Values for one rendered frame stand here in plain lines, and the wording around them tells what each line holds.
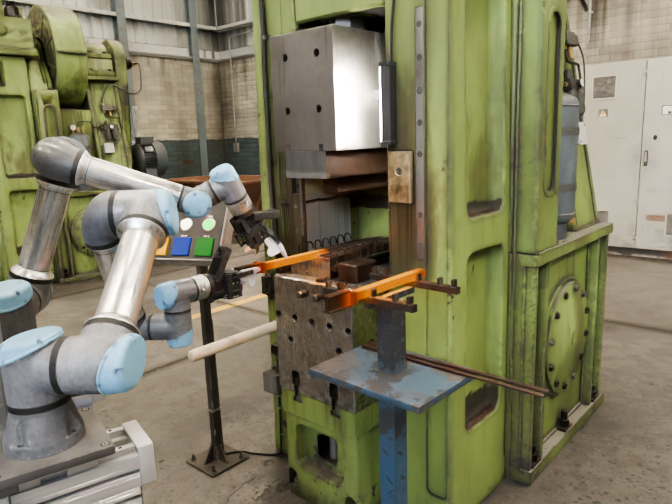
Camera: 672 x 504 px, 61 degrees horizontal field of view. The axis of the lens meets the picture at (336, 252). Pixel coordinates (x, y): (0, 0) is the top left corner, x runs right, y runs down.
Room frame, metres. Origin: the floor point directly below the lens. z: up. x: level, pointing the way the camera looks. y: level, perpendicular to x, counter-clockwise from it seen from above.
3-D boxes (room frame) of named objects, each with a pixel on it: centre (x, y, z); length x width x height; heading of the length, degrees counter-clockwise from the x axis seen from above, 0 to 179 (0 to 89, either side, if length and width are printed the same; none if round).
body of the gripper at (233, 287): (1.69, 0.36, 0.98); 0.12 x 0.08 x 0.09; 138
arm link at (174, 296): (1.57, 0.46, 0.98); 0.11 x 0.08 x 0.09; 138
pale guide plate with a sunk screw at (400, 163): (1.91, -0.22, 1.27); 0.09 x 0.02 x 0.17; 48
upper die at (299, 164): (2.18, -0.04, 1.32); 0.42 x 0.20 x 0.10; 138
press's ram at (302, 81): (2.15, -0.07, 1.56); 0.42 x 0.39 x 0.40; 138
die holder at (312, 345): (2.15, -0.09, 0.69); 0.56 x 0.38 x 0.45; 138
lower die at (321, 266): (2.18, -0.04, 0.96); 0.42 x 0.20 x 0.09; 138
